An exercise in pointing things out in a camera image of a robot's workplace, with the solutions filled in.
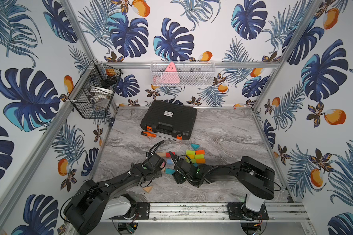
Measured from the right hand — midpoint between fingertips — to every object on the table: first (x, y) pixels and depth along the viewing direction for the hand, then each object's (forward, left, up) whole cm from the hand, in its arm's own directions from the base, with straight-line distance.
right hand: (177, 172), depth 88 cm
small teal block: (-5, -9, +20) cm, 23 cm away
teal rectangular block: (0, +4, +1) cm, 5 cm away
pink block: (-3, +7, +18) cm, 20 cm away
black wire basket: (+31, +48, +33) cm, 66 cm away
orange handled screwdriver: (+26, +21, +2) cm, 33 cm away
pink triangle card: (+46, +5, +36) cm, 59 cm away
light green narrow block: (+10, -14, +1) cm, 17 cm away
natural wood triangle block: (-11, +16, +2) cm, 19 cm away
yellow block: (+10, -9, +1) cm, 13 cm away
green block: (+13, -8, +1) cm, 15 cm away
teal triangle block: (+17, -12, +2) cm, 21 cm away
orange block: (+13, -15, 0) cm, 20 cm away
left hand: (0, +12, +2) cm, 12 cm away
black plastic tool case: (+37, +6, +7) cm, 38 cm away
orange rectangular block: (+8, -15, -1) cm, 17 cm away
